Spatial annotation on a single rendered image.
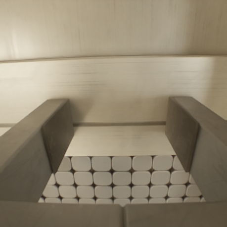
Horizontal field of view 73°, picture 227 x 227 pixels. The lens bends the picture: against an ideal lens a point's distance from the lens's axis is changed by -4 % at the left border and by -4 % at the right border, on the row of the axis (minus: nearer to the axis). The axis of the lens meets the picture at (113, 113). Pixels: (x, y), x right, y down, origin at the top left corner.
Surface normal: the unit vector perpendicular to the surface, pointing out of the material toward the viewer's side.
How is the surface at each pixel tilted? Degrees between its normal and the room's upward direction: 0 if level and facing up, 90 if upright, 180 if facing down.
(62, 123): 90
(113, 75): 0
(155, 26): 0
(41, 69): 0
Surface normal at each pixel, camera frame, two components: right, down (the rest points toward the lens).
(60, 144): 1.00, -0.02
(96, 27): -0.02, 0.39
